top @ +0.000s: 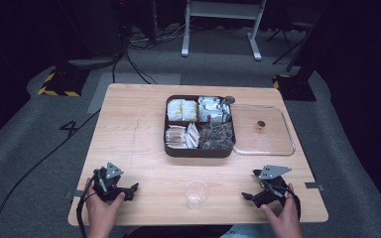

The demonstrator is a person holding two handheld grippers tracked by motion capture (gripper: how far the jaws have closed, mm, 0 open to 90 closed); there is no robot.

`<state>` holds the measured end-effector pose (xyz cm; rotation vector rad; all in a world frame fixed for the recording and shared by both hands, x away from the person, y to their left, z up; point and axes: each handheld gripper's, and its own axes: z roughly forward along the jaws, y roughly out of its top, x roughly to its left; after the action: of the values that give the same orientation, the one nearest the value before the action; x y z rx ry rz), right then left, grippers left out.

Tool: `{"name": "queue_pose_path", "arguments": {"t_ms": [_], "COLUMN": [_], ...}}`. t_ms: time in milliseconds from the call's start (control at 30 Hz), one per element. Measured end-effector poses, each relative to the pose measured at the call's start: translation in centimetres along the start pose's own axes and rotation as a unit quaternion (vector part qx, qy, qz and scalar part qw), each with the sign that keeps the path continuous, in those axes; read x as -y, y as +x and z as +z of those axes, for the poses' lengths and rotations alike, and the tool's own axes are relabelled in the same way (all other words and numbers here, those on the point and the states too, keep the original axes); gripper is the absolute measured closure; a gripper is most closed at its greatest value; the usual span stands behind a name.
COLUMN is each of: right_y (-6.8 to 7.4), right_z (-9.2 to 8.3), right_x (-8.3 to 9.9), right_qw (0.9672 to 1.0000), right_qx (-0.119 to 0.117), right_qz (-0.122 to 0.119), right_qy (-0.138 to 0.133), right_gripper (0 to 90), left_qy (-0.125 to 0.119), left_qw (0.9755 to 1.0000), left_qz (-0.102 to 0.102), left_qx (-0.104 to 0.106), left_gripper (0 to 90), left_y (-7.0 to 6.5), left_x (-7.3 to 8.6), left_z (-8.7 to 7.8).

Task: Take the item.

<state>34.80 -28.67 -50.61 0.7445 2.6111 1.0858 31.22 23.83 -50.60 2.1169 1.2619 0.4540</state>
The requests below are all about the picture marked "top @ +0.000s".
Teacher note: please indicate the pile of white yellow packets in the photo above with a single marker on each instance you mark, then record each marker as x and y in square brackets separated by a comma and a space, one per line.
[182, 110]

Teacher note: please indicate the white desk frame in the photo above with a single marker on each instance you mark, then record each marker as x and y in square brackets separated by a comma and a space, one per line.
[223, 13]

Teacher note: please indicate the black tripod stand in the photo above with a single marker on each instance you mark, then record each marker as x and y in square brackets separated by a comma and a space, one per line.
[287, 43]

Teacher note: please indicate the person's right hand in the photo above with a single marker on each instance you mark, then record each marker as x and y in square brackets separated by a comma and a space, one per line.
[284, 214]

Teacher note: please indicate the grey tape strip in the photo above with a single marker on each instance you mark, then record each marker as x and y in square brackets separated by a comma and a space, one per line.
[74, 194]
[314, 186]

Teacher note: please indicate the pile of white paper packets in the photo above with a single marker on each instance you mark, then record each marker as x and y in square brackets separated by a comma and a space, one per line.
[192, 135]

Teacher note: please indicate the clear plastic cup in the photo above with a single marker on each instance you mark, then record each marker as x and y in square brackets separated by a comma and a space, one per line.
[196, 195]

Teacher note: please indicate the yellow black striped base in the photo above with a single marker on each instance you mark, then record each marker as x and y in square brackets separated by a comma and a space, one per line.
[63, 82]
[294, 87]

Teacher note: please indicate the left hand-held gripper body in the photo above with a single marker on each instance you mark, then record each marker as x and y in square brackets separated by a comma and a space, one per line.
[107, 185]

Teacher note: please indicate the clear lid with brown knob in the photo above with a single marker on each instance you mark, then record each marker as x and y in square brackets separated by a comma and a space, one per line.
[261, 132]

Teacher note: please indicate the pile of clear wrapped sticks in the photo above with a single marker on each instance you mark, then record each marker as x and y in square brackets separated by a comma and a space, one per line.
[176, 137]

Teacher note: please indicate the brown compartment box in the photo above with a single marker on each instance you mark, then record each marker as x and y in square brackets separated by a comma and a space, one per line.
[198, 152]

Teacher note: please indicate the pile of silver packets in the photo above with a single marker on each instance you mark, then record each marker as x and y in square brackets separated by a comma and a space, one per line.
[213, 109]

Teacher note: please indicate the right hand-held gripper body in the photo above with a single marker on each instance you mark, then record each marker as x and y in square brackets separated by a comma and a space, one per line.
[273, 188]

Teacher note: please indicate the small grey round capsule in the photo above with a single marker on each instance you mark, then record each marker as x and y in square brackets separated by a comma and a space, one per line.
[228, 99]

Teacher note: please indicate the pile of brown packets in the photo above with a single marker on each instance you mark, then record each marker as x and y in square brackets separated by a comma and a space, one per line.
[216, 135]

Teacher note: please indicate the person's left hand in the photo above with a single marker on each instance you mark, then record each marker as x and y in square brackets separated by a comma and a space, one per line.
[101, 213]

